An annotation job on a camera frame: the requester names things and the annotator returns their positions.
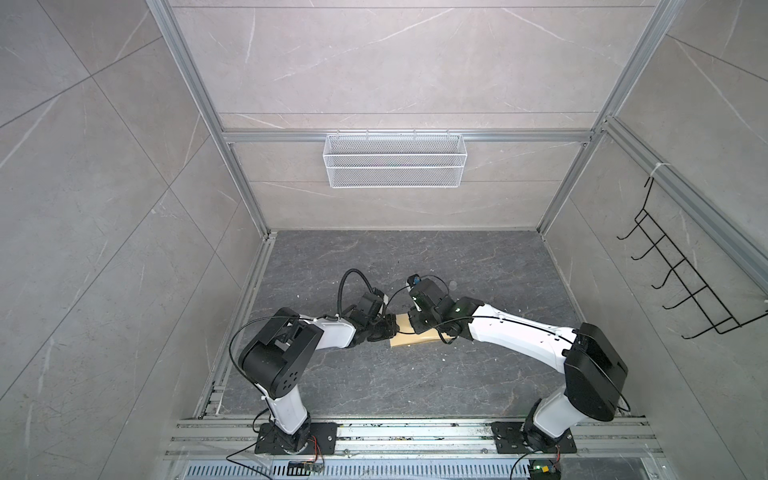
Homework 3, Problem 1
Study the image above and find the yellow kraft envelope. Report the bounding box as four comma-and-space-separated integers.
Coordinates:
389, 314, 440, 348

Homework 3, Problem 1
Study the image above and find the white wire mesh basket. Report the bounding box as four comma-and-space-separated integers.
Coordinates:
323, 133, 468, 189

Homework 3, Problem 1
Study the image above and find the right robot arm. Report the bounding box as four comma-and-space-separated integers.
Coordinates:
409, 292, 631, 450

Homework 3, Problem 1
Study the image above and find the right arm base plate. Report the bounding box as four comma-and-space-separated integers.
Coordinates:
490, 421, 577, 454

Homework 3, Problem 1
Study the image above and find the black wire hook rack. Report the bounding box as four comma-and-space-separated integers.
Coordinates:
616, 177, 767, 340

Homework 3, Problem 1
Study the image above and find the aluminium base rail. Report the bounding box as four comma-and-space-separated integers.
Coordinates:
159, 416, 676, 479

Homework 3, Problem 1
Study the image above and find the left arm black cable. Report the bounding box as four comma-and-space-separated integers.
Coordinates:
227, 268, 376, 397

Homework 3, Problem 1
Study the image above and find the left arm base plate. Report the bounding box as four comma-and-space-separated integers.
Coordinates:
254, 422, 339, 455

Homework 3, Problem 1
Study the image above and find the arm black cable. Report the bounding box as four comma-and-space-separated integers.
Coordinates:
227, 268, 376, 397
383, 274, 632, 415

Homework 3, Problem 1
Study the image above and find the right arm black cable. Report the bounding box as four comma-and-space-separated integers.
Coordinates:
383, 274, 632, 415

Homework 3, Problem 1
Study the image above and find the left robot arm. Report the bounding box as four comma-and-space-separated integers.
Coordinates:
234, 289, 399, 437

